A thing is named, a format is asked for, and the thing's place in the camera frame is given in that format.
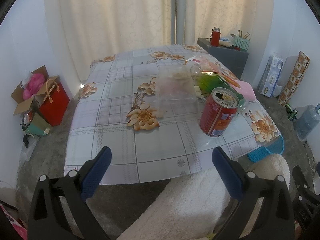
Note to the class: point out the red gift bag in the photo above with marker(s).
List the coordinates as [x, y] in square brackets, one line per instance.
[55, 102]

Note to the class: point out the cardboard box with pink item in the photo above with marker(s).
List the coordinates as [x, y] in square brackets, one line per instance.
[31, 91]

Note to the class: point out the blue plastic trash bin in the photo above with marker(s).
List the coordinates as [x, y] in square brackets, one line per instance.
[275, 147]

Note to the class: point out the large water jug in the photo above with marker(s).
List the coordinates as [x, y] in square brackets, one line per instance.
[307, 122]

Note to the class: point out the green glass bottles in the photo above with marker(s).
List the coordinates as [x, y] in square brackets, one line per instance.
[291, 113]

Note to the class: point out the teal utensil holder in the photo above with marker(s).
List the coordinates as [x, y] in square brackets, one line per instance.
[241, 40]

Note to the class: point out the clear printed plastic bag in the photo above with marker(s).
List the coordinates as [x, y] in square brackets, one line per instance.
[203, 65]

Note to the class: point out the floral plaid tablecloth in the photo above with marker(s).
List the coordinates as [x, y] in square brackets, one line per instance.
[146, 147]

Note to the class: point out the pink mesh sponge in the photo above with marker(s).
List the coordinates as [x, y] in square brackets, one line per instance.
[245, 89]

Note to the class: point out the clear plastic container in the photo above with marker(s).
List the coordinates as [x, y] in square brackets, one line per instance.
[175, 89]

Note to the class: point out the red soda can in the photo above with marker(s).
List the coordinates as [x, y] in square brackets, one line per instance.
[220, 108]

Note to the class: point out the cream curtain right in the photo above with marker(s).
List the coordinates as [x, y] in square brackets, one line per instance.
[249, 17]

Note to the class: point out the dark grey side cabinet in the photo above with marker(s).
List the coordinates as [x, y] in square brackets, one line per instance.
[234, 60]

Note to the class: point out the cream curtain left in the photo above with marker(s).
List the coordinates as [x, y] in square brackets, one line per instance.
[82, 31]

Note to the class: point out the teal small box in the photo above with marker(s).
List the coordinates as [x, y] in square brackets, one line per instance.
[33, 123]

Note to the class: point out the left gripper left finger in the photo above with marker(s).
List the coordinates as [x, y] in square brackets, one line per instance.
[47, 219]

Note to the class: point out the cream curtain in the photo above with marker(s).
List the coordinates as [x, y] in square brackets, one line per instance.
[82, 31]
[249, 17]

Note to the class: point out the patterned brown gift box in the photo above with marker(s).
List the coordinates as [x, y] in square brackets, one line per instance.
[297, 75]

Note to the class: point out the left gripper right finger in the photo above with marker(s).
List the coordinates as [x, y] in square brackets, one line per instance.
[275, 219]

